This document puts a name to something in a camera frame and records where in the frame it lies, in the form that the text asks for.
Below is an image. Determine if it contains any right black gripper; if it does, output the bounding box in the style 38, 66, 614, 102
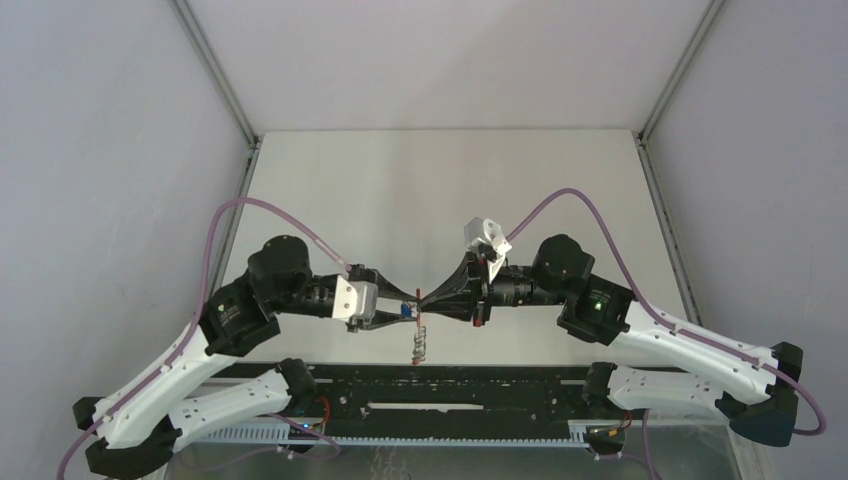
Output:
418, 250, 567, 327

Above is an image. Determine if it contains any red grey keyring holder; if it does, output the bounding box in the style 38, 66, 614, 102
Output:
410, 288, 427, 366

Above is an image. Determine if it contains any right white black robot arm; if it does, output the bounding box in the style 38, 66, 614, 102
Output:
418, 234, 803, 447

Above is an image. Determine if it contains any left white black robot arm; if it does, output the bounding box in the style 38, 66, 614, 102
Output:
73, 235, 417, 479

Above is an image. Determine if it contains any left circuit board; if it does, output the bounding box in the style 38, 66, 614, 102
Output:
288, 426, 319, 441

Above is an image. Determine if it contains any circuit board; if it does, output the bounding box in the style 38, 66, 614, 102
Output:
585, 428, 626, 444
288, 426, 319, 441

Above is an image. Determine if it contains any right circuit board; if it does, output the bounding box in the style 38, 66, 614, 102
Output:
585, 428, 626, 444

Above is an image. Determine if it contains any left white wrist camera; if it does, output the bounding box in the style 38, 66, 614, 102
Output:
330, 275, 378, 322

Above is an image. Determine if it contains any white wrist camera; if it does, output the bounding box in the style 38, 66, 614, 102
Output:
330, 275, 378, 322
464, 217, 512, 282

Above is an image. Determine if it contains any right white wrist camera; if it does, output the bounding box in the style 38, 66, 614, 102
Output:
464, 217, 512, 282

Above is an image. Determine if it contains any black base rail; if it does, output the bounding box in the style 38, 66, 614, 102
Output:
225, 360, 649, 440

